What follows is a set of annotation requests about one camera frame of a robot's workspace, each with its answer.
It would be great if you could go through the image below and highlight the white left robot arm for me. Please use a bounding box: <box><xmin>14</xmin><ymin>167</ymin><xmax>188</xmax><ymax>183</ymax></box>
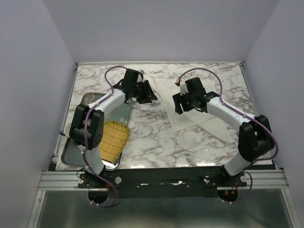
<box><xmin>66</xmin><ymin>66</ymin><xmax>157</xmax><ymax>188</ymax></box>

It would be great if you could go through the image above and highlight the green floral metal tray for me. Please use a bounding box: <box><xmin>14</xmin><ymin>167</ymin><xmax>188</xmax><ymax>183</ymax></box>
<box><xmin>61</xmin><ymin>93</ymin><xmax>132</xmax><ymax>167</ymax></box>

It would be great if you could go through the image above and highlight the white cup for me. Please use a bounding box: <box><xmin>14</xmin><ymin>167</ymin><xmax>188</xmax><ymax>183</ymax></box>
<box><xmin>63</xmin><ymin>123</ymin><xmax>71</xmax><ymax>137</ymax></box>

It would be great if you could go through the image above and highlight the yellow bamboo mat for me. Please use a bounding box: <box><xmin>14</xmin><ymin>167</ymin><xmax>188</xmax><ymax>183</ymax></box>
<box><xmin>99</xmin><ymin>121</ymin><xmax>130</xmax><ymax>164</ymax></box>

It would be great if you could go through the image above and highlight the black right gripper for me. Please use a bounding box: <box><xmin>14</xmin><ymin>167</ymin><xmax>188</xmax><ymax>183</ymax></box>
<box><xmin>172</xmin><ymin>90</ymin><xmax>195</xmax><ymax>115</ymax></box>

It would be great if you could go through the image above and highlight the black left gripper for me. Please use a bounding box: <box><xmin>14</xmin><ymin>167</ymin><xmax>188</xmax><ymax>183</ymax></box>
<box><xmin>132</xmin><ymin>80</ymin><xmax>158</xmax><ymax>104</ymax></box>

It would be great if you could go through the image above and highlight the cream cloth napkin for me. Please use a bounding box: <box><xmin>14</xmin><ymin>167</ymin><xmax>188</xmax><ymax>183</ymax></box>
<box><xmin>144</xmin><ymin>76</ymin><xmax>234</xmax><ymax>144</ymax></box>

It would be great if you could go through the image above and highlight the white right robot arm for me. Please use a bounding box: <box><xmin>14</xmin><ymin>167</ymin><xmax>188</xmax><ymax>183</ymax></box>
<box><xmin>172</xmin><ymin>77</ymin><xmax>275</xmax><ymax>186</ymax></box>

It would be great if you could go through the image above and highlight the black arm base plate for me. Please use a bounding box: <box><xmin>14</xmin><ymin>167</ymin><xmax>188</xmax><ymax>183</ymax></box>
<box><xmin>78</xmin><ymin>166</ymin><xmax>247</xmax><ymax>199</ymax></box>

